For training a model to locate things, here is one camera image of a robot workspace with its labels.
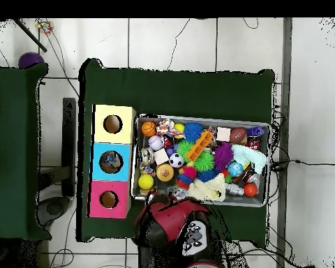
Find orange toy brick round studs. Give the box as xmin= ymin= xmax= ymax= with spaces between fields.
xmin=186 ymin=131 xmax=214 ymax=163

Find wooden box three holes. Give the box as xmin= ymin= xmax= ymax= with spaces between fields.
xmin=89 ymin=104 xmax=137 ymax=218

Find clear shallow mesh bin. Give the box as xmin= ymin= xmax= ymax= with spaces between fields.
xmin=131 ymin=113 xmax=271 ymax=207

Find small black white soccer ball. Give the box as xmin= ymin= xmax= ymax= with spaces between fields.
xmin=168 ymin=153 xmax=185 ymax=169

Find small orange basketball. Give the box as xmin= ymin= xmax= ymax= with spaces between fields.
xmin=141 ymin=121 xmax=158 ymax=138

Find blue spiky ball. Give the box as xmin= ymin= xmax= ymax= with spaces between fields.
xmin=182 ymin=122 xmax=206 ymax=144

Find green spiky ball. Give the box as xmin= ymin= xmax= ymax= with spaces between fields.
xmin=192 ymin=151 xmax=216 ymax=174

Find yellow green ball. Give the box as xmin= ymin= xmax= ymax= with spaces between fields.
xmin=138 ymin=174 xmax=155 ymax=191

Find purple spiky ball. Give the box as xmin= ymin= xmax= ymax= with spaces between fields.
xmin=214 ymin=142 xmax=235 ymax=171

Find cream knitted cloth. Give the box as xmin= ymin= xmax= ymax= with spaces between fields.
xmin=187 ymin=174 xmax=227 ymax=203

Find brown toy football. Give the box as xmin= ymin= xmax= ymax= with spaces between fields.
xmin=230 ymin=127 xmax=248 ymax=144

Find light blue cloth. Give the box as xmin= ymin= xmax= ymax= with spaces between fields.
xmin=232 ymin=144 xmax=269 ymax=177

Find black upright bar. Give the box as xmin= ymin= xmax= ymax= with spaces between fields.
xmin=61 ymin=97 xmax=78 ymax=198

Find grey round base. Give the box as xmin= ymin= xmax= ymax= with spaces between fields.
xmin=38 ymin=196 xmax=73 ymax=227

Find dark green side table cloth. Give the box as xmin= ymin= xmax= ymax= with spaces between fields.
xmin=0 ymin=61 xmax=50 ymax=242

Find purple round object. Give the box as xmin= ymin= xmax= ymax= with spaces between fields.
xmin=17 ymin=52 xmax=46 ymax=70

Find small colourful item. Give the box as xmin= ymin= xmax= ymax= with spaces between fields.
xmin=36 ymin=19 xmax=54 ymax=36

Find black stick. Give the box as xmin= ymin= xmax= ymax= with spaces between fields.
xmin=10 ymin=18 xmax=48 ymax=53

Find black power cable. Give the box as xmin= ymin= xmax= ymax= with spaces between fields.
xmin=270 ymin=158 xmax=335 ymax=171

